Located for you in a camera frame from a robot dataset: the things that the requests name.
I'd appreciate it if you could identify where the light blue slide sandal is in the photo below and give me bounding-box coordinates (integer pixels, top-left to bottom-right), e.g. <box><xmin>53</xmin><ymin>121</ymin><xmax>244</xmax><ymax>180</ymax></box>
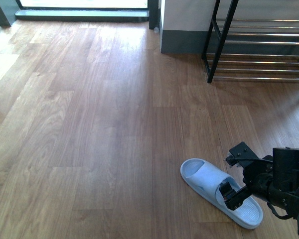
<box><xmin>180</xmin><ymin>158</ymin><xmax>263</xmax><ymax>230</ymax></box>

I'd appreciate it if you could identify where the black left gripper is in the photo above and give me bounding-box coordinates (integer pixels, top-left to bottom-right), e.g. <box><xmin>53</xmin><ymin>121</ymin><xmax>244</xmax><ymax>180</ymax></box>
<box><xmin>219</xmin><ymin>142</ymin><xmax>299</xmax><ymax>219</ymax></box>

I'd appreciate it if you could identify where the black metal shoe rack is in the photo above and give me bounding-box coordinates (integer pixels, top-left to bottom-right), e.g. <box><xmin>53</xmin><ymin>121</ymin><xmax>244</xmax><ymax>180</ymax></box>
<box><xmin>201</xmin><ymin>0</ymin><xmax>299</xmax><ymax>83</ymax></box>

